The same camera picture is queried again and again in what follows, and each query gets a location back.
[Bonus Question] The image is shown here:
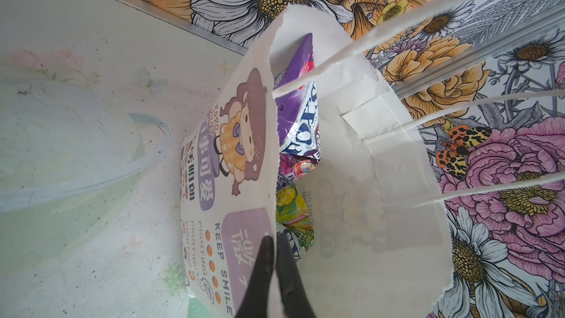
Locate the white paper bag with print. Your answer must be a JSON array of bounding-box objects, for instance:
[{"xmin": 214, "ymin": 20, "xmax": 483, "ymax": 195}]
[{"xmin": 180, "ymin": 0, "xmax": 565, "ymax": 318}]

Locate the purple snack packet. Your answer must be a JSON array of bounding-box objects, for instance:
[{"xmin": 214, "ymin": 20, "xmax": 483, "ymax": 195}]
[{"xmin": 274, "ymin": 33, "xmax": 321, "ymax": 183}]

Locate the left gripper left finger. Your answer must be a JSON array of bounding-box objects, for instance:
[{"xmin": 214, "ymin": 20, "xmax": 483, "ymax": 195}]
[{"xmin": 235, "ymin": 236, "xmax": 275, "ymax": 318}]

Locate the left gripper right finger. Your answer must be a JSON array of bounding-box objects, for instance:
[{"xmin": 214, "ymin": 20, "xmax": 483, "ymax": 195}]
[{"xmin": 275, "ymin": 233, "xmax": 316, "ymax": 318}]

